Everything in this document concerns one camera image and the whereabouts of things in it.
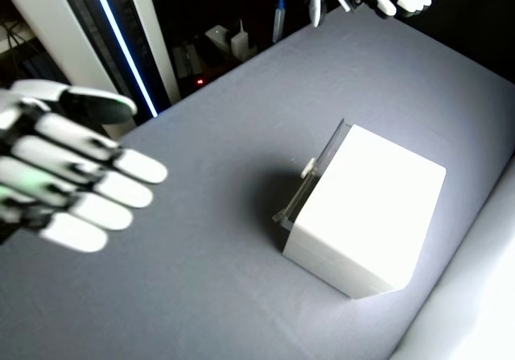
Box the black cable bundle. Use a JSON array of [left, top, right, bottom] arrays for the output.
[[0, 16, 30, 54]]

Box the white adapter box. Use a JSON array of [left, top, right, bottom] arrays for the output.
[[204, 24, 233, 55]]

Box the black device with red light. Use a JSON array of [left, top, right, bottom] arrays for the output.
[[171, 42, 207, 90]]

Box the grey table cloth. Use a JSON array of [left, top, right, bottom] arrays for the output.
[[0, 7, 515, 360]]

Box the white column with blue light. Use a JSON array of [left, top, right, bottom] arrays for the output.
[[0, 0, 181, 139]]

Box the green hanging cable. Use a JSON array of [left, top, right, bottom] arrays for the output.
[[272, 0, 289, 44]]

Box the clear plastic drawer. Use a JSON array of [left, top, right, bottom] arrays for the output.
[[271, 118, 353, 234]]

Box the white drawer cabinet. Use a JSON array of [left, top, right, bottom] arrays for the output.
[[281, 124, 447, 300]]

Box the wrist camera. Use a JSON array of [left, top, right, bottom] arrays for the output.
[[336, 0, 365, 14]]

